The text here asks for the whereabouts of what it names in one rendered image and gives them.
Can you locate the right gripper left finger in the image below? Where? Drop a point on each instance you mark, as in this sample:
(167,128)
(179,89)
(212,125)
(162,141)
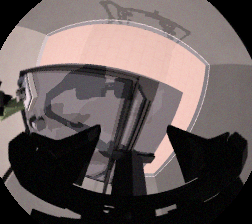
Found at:
(72,153)

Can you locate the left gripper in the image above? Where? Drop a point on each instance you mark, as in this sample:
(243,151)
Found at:
(5,100)

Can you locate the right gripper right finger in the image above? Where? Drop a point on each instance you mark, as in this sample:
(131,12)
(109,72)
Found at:
(192,151)

